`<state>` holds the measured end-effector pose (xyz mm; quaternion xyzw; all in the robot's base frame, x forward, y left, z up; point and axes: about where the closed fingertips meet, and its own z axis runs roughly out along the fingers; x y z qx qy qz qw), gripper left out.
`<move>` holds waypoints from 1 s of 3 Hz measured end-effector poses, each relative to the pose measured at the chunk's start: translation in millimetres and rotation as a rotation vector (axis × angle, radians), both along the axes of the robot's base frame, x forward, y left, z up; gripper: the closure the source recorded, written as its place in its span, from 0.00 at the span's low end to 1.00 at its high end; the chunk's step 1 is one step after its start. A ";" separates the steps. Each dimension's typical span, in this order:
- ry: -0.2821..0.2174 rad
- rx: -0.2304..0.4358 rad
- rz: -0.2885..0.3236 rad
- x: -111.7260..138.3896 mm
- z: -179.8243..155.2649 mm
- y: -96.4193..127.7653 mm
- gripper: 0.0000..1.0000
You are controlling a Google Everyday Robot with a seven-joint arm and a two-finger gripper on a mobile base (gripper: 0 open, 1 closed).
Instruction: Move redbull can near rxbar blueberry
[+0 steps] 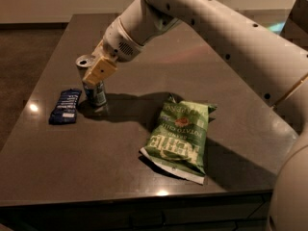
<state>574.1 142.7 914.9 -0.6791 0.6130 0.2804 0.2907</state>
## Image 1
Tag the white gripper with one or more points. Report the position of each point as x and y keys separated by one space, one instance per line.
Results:
x=119 y=41

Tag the silver redbull can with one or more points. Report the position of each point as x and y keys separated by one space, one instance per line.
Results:
x=95 y=92

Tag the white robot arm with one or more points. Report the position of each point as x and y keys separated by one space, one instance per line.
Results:
x=273 y=67

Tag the blue rxbar wrapper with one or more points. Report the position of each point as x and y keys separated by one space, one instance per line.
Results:
x=65 y=111

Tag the green kettle chips bag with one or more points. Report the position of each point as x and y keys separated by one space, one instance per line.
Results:
x=177 y=143

